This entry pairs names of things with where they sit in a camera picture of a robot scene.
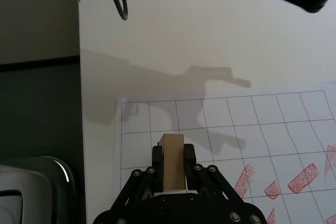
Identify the white paper sheet with grid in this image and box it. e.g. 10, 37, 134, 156
114, 81, 336, 224

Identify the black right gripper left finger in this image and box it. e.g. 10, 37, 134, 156
111, 144, 165, 209

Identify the wooden stamp block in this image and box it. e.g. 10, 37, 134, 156
158, 133, 186, 191

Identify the grey and white rounded casing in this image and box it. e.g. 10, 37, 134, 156
0, 155, 76, 224

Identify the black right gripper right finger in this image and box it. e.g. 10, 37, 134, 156
183, 142, 246, 205

